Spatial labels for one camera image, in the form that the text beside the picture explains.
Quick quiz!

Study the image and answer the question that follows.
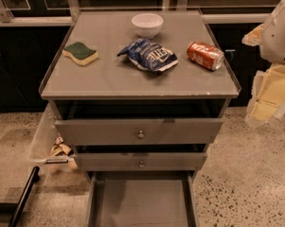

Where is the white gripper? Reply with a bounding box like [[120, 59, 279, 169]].
[[241, 0, 285, 127]]

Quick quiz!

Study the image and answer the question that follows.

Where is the blue chip bag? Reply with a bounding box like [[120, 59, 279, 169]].
[[117, 39, 178, 72]]

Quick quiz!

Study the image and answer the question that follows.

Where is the grey drawer cabinet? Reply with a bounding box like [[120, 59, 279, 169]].
[[38, 10, 242, 182]]

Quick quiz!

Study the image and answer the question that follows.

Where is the grey middle drawer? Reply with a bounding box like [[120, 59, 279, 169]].
[[74, 152, 207, 171]]

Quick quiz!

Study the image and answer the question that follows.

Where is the grey drawer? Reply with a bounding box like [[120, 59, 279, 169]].
[[85, 171, 200, 227], [55, 118, 223, 146], [74, 152, 207, 171]]

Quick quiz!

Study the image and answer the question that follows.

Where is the grey top drawer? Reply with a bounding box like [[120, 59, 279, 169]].
[[55, 118, 223, 146]]

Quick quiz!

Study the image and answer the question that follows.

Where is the grey bottom drawer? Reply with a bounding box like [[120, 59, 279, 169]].
[[85, 171, 200, 227]]

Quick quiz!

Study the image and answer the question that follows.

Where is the red soda can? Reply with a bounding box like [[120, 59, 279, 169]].
[[187, 42, 224, 71]]

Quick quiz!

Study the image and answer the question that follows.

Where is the white ceramic bowl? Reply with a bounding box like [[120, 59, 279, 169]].
[[132, 13, 164, 39]]

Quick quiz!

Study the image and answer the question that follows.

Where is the green yellow sponge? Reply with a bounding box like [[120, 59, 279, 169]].
[[62, 42, 98, 66]]

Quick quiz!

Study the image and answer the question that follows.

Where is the crumpled wrapper in bin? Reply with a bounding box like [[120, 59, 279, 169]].
[[50, 137, 73, 156]]

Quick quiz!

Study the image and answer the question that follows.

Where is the clear plastic bin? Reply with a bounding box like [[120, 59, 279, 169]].
[[28, 105, 78, 173]]

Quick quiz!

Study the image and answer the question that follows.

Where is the metal railing frame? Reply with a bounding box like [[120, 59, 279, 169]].
[[0, 0, 280, 26]]

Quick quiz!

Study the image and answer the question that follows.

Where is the black bar handle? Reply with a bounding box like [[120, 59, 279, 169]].
[[8, 166, 40, 227]]

